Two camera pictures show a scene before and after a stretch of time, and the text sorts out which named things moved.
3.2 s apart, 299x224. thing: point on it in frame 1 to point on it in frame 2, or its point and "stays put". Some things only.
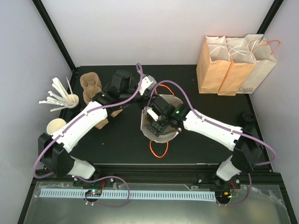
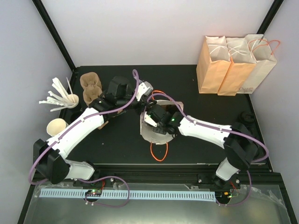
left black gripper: x=147 y=94 to x=142 y=106
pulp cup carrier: x=100 y=125 stays put
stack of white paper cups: x=54 y=124 stays put
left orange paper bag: x=213 y=64 stays put
